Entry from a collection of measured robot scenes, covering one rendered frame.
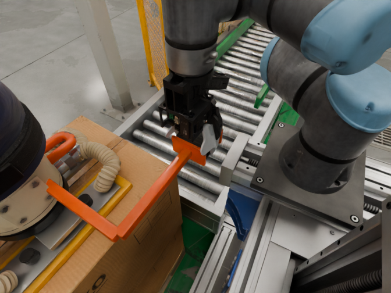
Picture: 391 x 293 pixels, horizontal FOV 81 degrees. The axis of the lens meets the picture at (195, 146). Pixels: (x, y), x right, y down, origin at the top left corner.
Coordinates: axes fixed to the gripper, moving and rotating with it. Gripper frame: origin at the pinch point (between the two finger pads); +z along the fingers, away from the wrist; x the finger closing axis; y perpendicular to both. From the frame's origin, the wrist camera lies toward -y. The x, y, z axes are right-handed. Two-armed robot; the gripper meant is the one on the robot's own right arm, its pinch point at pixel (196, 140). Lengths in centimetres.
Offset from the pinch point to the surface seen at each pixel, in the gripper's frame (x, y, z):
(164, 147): -36, -27, 53
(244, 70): -30, -117, 53
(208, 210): 2.3, -6.3, 47.0
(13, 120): -17.9, 22.9, -15.6
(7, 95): -20.0, 20.9, -18.1
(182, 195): -10.0, -6.6, 46.8
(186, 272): 0, 8, 108
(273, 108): 3, -81, 47
